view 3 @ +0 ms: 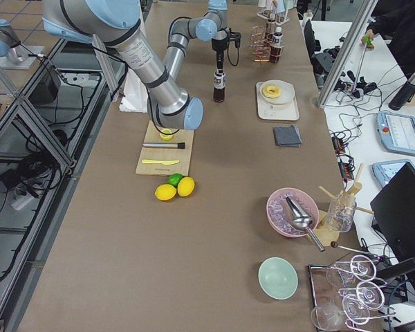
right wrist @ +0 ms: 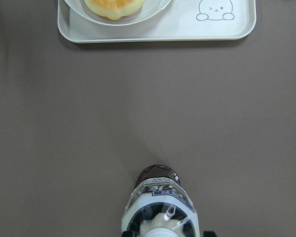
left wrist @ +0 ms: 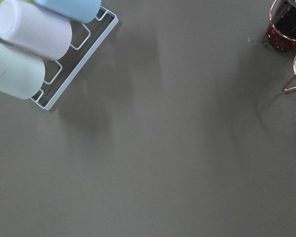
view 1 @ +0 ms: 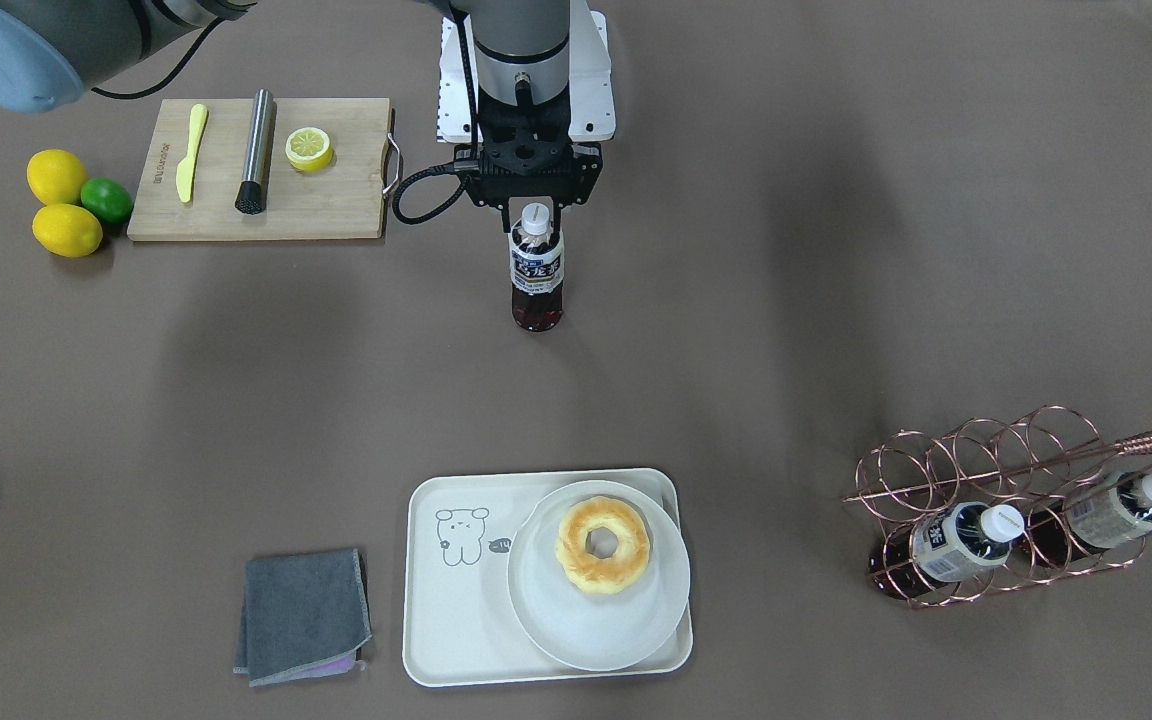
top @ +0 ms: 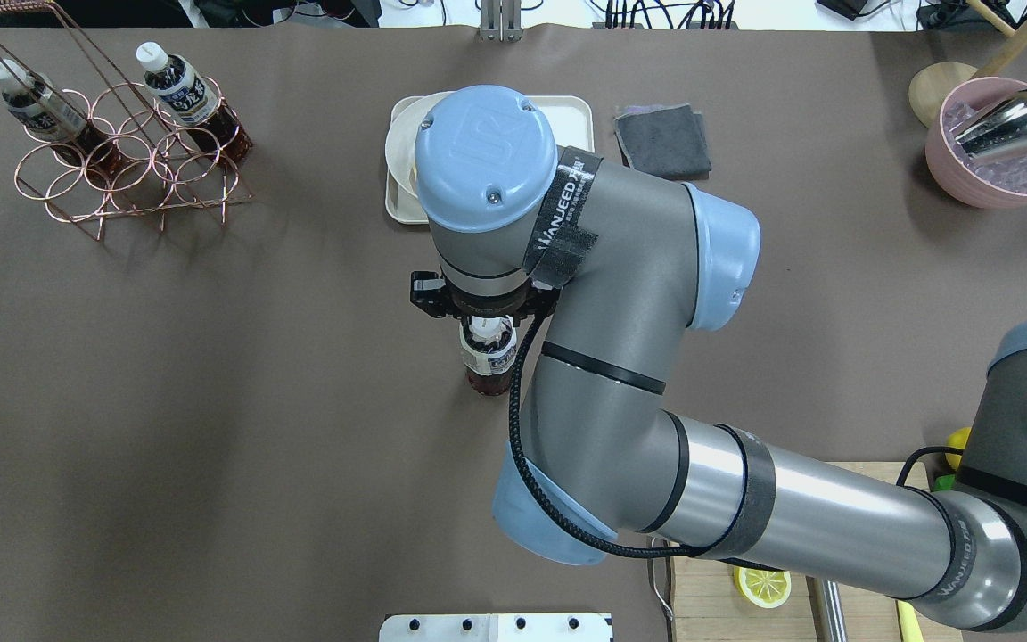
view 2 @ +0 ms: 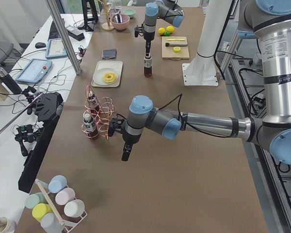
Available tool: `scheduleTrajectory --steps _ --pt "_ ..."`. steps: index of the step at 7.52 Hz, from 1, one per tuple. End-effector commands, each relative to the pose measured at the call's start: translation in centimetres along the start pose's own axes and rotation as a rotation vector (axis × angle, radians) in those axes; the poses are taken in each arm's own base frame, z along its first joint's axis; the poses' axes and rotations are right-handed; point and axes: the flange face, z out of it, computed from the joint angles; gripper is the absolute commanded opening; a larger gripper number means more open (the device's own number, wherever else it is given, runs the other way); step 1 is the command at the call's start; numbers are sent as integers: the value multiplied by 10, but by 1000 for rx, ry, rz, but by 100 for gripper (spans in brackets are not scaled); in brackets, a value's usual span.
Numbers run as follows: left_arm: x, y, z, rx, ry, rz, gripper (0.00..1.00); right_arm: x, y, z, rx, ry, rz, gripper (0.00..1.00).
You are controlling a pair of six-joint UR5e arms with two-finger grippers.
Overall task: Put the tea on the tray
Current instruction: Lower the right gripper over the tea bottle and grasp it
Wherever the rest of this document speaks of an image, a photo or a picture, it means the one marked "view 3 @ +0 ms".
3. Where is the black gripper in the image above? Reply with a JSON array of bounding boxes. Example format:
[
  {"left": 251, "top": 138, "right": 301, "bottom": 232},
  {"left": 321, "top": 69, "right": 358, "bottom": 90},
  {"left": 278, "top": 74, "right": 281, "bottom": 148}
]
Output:
[{"left": 211, "top": 28, "right": 241, "bottom": 75}]

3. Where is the tea bottle front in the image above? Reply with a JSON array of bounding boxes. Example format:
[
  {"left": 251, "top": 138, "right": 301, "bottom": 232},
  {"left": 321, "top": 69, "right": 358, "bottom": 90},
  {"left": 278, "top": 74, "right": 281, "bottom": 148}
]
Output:
[{"left": 213, "top": 71, "right": 225, "bottom": 102}]

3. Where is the tea bottle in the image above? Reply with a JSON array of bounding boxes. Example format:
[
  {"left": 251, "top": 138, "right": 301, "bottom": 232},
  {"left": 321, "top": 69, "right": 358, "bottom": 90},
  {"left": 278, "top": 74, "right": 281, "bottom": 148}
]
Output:
[
  {"left": 213, "top": 71, "right": 225, "bottom": 102},
  {"left": 269, "top": 26, "right": 283, "bottom": 64},
  {"left": 264, "top": 17, "right": 275, "bottom": 45}
]

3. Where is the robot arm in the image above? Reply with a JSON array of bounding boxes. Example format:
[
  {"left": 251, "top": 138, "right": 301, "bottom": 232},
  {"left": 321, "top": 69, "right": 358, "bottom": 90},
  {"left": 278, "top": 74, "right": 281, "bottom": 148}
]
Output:
[
  {"left": 42, "top": 1, "right": 203, "bottom": 130},
  {"left": 164, "top": 1, "right": 241, "bottom": 88}
]

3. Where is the tea bottle back left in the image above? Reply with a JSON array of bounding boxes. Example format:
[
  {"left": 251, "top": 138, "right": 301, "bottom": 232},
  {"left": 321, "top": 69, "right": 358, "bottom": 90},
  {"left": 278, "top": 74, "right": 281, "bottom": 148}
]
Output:
[{"left": 264, "top": 17, "right": 275, "bottom": 45}]

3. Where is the tea bottle back right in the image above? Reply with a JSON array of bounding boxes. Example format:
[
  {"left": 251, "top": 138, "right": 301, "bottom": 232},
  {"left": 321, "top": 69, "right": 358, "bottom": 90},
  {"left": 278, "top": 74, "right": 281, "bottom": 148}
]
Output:
[{"left": 269, "top": 26, "right": 283, "bottom": 64}]

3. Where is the white bunny tray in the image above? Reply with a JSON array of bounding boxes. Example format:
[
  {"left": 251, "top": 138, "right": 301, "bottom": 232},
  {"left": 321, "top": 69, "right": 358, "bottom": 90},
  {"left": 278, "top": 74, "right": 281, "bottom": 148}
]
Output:
[{"left": 256, "top": 82, "right": 299, "bottom": 121}]

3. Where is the metal glass tray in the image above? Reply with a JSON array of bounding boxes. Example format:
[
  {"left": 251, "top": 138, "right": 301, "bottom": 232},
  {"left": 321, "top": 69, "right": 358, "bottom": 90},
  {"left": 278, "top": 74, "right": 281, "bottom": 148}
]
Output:
[{"left": 308, "top": 255, "right": 396, "bottom": 331}]

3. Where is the glazed donut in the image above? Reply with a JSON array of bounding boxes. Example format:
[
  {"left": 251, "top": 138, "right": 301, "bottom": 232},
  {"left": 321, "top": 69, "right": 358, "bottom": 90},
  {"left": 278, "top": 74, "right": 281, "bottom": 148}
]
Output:
[{"left": 261, "top": 84, "right": 282, "bottom": 99}]

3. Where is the white plate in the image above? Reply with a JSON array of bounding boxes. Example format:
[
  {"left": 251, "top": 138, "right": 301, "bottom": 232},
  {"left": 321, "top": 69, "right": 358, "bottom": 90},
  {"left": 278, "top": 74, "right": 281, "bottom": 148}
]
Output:
[{"left": 259, "top": 80, "right": 295, "bottom": 105}]

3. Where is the half lemon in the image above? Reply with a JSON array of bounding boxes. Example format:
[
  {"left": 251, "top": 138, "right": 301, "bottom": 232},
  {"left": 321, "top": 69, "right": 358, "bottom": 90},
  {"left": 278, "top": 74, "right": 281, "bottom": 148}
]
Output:
[{"left": 159, "top": 128, "right": 174, "bottom": 141}]

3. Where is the grey folded cloth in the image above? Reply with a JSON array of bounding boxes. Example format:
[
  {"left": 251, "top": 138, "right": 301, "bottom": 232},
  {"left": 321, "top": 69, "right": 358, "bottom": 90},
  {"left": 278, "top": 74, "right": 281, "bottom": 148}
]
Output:
[{"left": 273, "top": 124, "right": 302, "bottom": 147}]

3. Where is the wooden cutting board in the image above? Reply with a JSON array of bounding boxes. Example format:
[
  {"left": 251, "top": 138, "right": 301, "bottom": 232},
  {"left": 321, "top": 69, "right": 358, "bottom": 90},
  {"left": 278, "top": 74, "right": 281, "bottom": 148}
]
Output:
[{"left": 136, "top": 121, "right": 194, "bottom": 176}]

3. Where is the yellow plastic knife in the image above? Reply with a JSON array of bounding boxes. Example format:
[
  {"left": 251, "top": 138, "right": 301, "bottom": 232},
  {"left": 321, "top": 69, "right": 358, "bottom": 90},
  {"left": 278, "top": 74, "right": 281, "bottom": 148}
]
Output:
[{"left": 141, "top": 159, "right": 180, "bottom": 166}]

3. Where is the green lime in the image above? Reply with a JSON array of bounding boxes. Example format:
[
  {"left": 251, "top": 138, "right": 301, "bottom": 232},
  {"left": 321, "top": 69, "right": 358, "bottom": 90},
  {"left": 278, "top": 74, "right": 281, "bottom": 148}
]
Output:
[{"left": 167, "top": 173, "right": 184, "bottom": 187}]

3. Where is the yellow lemon upper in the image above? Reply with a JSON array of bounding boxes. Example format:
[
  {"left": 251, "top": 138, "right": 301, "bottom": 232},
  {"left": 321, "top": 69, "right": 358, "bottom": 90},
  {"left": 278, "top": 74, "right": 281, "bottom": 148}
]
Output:
[{"left": 177, "top": 176, "right": 195, "bottom": 197}]

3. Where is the yellow lemon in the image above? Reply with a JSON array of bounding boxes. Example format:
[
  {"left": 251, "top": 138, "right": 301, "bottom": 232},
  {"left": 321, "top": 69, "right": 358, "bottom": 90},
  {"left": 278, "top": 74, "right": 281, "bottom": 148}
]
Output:
[
  {"left": 154, "top": 183, "right": 177, "bottom": 201},
  {"left": 177, "top": 176, "right": 195, "bottom": 197}
]

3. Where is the yellow lemon lower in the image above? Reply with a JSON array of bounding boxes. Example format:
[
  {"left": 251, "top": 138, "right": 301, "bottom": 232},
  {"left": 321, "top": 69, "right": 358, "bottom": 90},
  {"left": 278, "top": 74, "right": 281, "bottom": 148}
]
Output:
[{"left": 154, "top": 183, "right": 177, "bottom": 201}]

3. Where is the pink ice bowl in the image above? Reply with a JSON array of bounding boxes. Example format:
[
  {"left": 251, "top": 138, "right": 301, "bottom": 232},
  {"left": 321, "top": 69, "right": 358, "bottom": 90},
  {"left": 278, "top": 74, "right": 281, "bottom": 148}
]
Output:
[{"left": 266, "top": 187, "right": 319, "bottom": 238}]

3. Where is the metal ice scoop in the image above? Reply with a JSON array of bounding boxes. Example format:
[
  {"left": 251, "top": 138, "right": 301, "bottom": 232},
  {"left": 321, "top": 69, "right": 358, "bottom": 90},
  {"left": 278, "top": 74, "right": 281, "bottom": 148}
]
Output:
[{"left": 285, "top": 196, "right": 325, "bottom": 252}]

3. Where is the black thermos bottle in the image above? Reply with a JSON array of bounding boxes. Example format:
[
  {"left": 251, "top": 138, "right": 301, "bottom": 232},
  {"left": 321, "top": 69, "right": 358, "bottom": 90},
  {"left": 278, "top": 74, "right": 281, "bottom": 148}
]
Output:
[{"left": 388, "top": 72, "right": 415, "bottom": 111}]

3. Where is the blue teach pendant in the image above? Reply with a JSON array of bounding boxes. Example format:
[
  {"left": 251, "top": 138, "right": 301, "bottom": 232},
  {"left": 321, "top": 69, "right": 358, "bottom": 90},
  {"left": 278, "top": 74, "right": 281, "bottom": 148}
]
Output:
[
  {"left": 371, "top": 159, "right": 414, "bottom": 187},
  {"left": 376, "top": 111, "right": 415, "bottom": 156}
]

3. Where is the wooden glass stand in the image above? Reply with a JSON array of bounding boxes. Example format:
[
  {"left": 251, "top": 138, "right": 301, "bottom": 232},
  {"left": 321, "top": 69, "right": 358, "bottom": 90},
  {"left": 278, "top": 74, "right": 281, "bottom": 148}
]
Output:
[{"left": 316, "top": 163, "right": 374, "bottom": 247}]

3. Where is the clear glass mug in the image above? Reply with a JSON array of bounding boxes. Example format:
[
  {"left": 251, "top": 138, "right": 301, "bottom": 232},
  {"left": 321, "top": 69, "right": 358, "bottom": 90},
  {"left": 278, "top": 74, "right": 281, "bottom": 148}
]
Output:
[{"left": 325, "top": 194, "right": 356, "bottom": 232}]

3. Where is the mint green bowl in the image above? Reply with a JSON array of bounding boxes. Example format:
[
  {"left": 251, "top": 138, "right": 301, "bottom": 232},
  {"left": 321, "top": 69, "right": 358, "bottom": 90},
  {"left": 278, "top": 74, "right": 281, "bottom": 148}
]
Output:
[{"left": 258, "top": 257, "right": 298, "bottom": 300}]

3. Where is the black monitor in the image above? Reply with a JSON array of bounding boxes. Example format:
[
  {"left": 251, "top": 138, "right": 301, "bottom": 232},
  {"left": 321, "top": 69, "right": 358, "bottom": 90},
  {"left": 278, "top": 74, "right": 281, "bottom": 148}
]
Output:
[{"left": 370, "top": 163, "right": 415, "bottom": 261}]

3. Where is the copper wire bottle rack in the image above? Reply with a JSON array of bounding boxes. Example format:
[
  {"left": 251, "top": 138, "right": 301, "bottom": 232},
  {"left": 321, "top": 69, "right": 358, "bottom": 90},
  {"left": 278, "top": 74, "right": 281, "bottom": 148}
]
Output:
[{"left": 250, "top": 20, "right": 281, "bottom": 64}]

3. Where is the aluminium frame post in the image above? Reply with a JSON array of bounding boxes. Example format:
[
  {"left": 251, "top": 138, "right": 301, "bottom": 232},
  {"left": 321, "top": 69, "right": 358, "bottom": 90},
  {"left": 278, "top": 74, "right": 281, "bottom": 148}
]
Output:
[{"left": 316, "top": 0, "right": 378, "bottom": 109}]

